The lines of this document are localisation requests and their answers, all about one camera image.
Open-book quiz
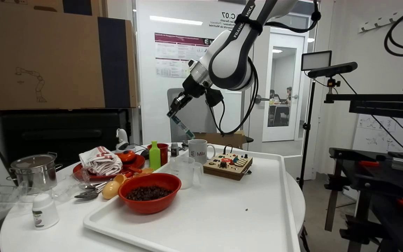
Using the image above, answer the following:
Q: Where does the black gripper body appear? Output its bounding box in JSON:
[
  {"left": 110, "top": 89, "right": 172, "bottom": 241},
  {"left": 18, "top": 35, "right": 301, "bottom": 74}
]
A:
[{"left": 176, "top": 74, "right": 210, "bottom": 108}]

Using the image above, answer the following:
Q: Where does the white mug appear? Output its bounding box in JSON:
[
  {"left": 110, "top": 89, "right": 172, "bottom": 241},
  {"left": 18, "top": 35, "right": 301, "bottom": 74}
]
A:
[{"left": 186, "top": 137, "right": 217, "bottom": 165}]

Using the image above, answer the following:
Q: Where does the white plastic tray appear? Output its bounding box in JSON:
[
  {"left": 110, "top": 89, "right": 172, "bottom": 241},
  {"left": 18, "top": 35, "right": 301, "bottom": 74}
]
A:
[{"left": 82, "top": 150, "right": 302, "bottom": 252}]

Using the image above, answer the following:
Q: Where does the grey office chair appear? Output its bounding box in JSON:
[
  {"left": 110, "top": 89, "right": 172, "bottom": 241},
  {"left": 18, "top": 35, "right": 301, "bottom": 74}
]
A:
[{"left": 166, "top": 87, "right": 218, "bottom": 145}]

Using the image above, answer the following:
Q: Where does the red cup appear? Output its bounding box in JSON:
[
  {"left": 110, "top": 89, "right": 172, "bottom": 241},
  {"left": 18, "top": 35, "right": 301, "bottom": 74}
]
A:
[{"left": 147, "top": 141, "right": 170, "bottom": 168}]

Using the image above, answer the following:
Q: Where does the green squeeze bottle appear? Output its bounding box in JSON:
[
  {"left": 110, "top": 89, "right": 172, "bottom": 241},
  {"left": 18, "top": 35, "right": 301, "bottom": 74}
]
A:
[{"left": 148, "top": 140, "right": 162, "bottom": 172}]

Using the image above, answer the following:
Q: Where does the red toy pepper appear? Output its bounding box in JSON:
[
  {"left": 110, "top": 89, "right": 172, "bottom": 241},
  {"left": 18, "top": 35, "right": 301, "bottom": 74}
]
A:
[{"left": 116, "top": 150, "right": 140, "bottom": 165}]

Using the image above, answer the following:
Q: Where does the white door with window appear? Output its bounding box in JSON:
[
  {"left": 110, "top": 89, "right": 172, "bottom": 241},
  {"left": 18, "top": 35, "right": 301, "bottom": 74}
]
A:
[{"left": 259, "top": 26, "right": 308, "bottom": 143}]

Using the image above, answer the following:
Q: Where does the wooden toy box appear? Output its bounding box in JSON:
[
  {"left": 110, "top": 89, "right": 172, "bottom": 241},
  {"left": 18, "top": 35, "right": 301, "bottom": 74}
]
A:
[{"left": 203, "top": 144, "right": 254, "bottom": 182}]

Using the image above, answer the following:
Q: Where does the white red cloth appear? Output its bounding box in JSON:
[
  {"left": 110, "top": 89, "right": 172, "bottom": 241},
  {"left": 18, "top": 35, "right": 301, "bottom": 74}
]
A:
[{"left": 78, "top": 144, "right": 124, "bottom": 178}]

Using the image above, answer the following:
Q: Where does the coffee beans pile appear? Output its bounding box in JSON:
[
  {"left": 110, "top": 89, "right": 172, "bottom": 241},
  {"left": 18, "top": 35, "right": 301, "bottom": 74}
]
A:
[{"left": 124, "top": 185, "right": 168, "bottom": 203}]

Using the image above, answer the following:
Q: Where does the red bowl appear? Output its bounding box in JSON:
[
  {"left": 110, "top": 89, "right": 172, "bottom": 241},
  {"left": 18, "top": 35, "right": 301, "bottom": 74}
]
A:
[{"left": 116, "top": 172, "right": 183, "bottom": 215}]

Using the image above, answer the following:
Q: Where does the yellow plastic banana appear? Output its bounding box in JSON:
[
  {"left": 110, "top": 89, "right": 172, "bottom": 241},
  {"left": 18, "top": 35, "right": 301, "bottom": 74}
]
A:
[{"left": 101, "top": 172, "right": 129, "bottom": 201}]

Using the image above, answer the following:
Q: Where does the red plate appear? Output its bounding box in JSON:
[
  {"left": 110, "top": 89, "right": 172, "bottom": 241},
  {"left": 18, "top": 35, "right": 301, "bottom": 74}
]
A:
[{"left": 71, "top": 152, "right": 147, "bottom": 183}]

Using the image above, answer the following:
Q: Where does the black cabinet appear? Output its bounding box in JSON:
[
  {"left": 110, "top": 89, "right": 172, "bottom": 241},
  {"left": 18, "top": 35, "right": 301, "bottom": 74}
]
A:
[{"left": 0, "top": 108, "right": 131, "bottom": 169}]

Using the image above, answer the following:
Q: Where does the black light stand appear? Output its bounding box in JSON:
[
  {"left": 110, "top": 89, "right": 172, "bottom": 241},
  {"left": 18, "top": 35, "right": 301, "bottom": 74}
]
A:
[{"left": 296, "top": 75, "right": 343, "bottom": 189}]

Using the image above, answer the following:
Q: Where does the metal cutlery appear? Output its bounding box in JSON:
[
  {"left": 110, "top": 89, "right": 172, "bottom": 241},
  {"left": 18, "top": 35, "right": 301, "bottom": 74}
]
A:
[{"left": 73, "top": 180, "right": 109, "bottom": 203}]

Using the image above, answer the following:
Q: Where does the led light panel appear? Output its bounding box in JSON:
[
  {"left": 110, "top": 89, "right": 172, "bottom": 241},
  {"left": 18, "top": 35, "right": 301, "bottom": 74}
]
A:
[{"left": 301, "top": 49, "right": 333, "bottom": 73}]

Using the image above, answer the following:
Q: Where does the large cardboard box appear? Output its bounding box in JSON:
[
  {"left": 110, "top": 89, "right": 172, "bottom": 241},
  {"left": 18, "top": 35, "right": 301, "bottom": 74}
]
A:
[{"left": 0, "top": 0, "right": 140, "bottom": 112}]

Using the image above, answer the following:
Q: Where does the steel pot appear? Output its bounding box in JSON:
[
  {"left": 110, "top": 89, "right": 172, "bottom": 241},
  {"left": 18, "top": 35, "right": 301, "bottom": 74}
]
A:
[{"left": 5, "top": 151, "right": 64, "bottom": 193}]

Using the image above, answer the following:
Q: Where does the whiteboard with scribbles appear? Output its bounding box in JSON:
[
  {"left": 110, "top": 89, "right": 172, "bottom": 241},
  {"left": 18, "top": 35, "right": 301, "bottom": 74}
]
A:
[{"left": 351, "top": 113, "right": 403, "bottom": 155}]

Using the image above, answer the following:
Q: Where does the black metal rig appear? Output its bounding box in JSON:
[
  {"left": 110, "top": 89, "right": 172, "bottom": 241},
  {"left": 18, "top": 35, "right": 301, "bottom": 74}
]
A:
[{"left": 323, "top": 60, "right": 403, "bottom": 252}]

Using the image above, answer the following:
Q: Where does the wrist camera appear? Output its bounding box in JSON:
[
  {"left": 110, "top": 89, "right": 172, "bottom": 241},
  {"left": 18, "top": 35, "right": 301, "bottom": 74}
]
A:
[{"left": 204, "top": 88, "right": 225, "bottom": 109}]

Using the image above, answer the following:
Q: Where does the wall poster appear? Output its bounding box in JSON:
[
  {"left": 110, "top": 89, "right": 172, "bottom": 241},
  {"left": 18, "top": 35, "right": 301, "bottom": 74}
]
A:
[{"left": 152, "top": 32, "right": 224, "bottom": 81}]

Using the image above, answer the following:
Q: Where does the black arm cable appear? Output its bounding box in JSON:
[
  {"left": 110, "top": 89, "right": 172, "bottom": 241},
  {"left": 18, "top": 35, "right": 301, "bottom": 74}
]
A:
[{"left": 207, "top": 59, "right": 261, "bottom": 137}]

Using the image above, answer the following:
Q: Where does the black stereo camera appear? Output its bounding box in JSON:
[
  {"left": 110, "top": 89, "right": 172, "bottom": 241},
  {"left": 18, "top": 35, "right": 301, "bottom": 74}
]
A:
[{"left": 306, "top": 60, "right": 359, "bottom": 80}]

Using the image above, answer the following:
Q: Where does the white coat hook rail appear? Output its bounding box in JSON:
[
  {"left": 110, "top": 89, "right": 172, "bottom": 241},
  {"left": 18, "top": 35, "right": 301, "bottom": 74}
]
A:
[{"left": 358, "top": 4, "right": 403, "bottom": 35}]

